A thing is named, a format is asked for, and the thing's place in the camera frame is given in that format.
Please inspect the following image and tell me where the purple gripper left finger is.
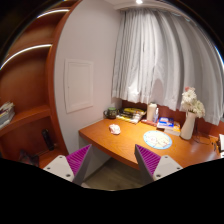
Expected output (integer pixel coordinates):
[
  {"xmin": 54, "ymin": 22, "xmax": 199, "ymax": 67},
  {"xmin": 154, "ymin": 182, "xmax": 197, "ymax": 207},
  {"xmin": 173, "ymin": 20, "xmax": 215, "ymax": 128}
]
[{"xmin": 44, "ymin": 145, "xmax": 92, "ymax": 185}]

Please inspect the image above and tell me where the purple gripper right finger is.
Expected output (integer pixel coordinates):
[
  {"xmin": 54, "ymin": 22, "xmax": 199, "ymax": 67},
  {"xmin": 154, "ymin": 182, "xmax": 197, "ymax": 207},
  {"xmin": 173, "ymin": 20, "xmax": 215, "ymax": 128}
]
[{"xmin": 135, "ymin": 145, "xmax": 182, "ymax": 185}]

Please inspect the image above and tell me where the round light blue mouse pad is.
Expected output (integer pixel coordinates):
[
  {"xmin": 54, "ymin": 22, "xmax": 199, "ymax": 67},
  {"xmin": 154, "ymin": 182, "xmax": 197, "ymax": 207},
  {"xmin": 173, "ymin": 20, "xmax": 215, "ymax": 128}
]
[{"xmin": 143, "ymin": 131, "xmax": 172, "ymax": 150}]

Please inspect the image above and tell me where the white computer mouse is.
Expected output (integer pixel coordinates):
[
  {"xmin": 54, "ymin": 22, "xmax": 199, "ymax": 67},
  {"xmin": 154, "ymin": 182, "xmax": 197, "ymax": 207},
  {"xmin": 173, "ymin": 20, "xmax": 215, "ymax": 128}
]
[{"xmin": 109, "ymin": 124, "xmax": 121, "ymax": 135}]

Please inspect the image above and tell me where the red flat box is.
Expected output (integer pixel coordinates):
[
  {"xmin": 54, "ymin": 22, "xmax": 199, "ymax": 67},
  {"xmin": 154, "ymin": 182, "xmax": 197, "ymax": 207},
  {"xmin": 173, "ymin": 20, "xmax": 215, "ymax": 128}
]
[{"xmin": 141, "ymin": 119, "xmax": 157, "ymax": 127}]

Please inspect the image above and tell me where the blue white book stack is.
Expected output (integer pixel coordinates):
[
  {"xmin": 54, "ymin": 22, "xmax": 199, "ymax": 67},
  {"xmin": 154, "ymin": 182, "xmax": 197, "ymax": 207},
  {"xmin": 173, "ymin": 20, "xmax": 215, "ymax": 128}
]
[{"xmin": 157, "ymin": 117, "xmax": 180, "ymax": 136}]

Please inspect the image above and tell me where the black device on shelf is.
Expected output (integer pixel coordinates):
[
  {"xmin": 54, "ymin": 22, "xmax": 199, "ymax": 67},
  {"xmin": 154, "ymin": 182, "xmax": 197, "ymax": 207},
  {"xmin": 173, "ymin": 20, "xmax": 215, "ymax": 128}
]
[{"xmin": 42, "ymin": 129, "xmax": 54, "ymax": 151}]

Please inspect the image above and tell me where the small clear bottle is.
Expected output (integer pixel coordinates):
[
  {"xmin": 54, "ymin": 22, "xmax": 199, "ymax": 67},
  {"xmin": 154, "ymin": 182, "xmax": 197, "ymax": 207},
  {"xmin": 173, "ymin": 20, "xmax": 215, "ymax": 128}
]
[{"xmin": 153, "ymin": 107, "xmax": 159, "ymax": 123}]

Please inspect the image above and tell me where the white ceramic vase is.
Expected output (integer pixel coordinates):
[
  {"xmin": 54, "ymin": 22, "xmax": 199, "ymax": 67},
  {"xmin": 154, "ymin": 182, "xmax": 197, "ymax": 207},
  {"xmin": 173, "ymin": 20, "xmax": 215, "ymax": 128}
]
[{"xmin": 180, "ymin": 112, "xmax": 196, "ymax": 140}]

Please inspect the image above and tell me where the stack of yellow black books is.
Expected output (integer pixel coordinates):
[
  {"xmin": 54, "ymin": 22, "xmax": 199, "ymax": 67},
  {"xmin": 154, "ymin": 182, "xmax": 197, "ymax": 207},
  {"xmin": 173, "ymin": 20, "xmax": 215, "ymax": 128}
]
[{"xmin": 116, "ymin": 108, "xmax": 146, "ymax": 124}]

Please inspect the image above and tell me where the white cylindrical container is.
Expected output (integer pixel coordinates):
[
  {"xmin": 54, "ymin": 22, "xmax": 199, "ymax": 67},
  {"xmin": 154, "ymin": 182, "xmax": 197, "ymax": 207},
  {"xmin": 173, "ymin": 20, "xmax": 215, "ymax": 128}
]
[{"xmin": 147, "ymin": 103, "xmax": 157, "ymax": 121}]

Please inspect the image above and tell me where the dark green mug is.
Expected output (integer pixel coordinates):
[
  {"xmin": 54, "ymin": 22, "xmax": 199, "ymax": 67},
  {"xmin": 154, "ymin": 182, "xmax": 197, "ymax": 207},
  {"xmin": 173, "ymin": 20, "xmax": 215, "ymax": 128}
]
[{"xmin": 104, "ymin": 107, "xmax": 117, "ymax": 119}]

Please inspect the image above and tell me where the white flower bouquet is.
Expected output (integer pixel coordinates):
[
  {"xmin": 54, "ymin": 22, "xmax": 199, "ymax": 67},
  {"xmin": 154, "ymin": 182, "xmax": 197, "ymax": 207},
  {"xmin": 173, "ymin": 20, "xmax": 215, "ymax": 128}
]
[{"xmin": 181, "ymin": 87, "xmax": 205, "ymax": 118}]

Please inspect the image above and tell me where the white device at desk edge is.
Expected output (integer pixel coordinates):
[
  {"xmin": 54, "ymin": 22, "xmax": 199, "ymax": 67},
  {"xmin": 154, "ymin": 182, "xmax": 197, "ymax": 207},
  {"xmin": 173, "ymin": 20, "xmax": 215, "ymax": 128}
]
[{"xmin": 218, "ymin": 134, "xmax": 224, "ymax": 158}]

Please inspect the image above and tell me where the stack of magazines on shelf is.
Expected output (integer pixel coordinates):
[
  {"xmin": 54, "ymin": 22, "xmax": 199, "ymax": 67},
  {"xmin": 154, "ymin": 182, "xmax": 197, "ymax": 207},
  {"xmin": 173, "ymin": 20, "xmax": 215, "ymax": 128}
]
[{"xmin": 0, "ymin": 102, "xmax": 15, "ymax": 129}]

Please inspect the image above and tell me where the wooden bookshelf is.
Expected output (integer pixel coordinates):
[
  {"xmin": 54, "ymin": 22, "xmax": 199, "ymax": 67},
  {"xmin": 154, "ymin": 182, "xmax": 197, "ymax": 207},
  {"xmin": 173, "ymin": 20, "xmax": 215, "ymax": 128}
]
[{"xmin": 0, "ymin": 0, "xmax": 82, "ymax": 167}]

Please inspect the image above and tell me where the white sheer curtain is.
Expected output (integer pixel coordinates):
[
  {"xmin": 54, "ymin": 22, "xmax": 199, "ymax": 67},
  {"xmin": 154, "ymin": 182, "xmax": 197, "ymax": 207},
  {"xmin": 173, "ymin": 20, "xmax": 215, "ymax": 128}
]
[{"xmin": 112, "ymin": 8, "xmax": 224, "ymax": 125}]

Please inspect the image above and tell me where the white wall panel door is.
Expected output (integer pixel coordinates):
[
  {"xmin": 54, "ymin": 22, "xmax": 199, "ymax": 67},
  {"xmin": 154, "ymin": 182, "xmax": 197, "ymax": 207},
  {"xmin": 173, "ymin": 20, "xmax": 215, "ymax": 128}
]
[{"xmin": 64, "ymin": 59, "xmax": 93, "ymax": 113}]

